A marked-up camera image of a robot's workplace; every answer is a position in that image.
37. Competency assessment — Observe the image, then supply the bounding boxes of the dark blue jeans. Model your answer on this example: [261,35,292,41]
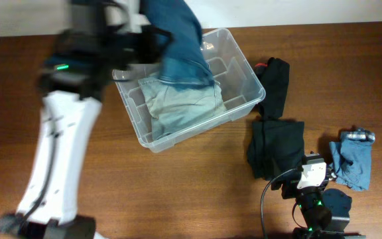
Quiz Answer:
[142,0,215,89]

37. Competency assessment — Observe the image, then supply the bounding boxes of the light grey jeans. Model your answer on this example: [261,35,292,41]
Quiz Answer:
[138,76,226,141]

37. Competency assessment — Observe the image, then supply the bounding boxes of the clear plastic storage bin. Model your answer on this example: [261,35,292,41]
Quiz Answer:
[116,28,266,153]

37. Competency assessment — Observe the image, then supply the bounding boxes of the black garment with red band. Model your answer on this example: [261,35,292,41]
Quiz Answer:
[255,57,290,120]

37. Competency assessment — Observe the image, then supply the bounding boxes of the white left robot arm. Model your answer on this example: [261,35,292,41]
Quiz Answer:
[0,1,172,238]

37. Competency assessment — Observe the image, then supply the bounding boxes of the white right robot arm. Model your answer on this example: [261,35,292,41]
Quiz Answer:
[271,152,366,239]

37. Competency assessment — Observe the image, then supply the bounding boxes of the dark green folded garment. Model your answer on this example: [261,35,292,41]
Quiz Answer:
[247,120,304,181]

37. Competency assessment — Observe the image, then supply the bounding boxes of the light blue shorts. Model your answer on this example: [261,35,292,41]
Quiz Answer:
[329,127,375,191]

